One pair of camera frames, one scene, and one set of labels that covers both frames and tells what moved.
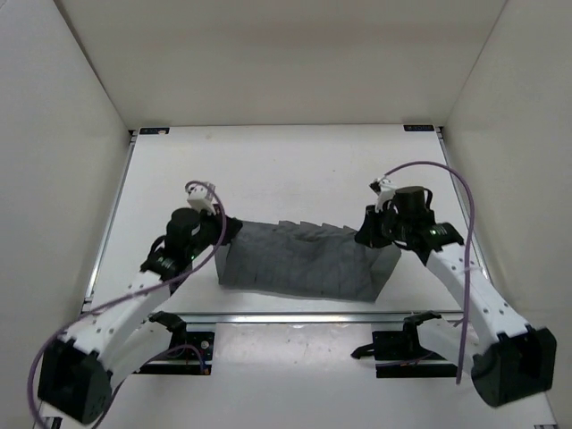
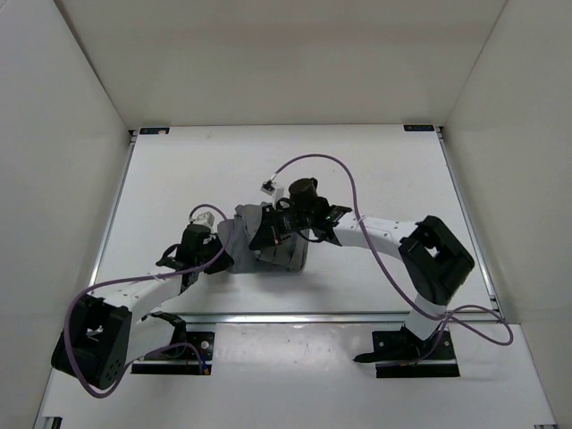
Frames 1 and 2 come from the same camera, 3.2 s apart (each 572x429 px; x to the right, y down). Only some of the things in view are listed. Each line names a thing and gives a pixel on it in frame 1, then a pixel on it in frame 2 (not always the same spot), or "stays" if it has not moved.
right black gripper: (368, 234) to (269, 231)
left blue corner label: (154, 130) stays
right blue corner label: (419, 128) stays
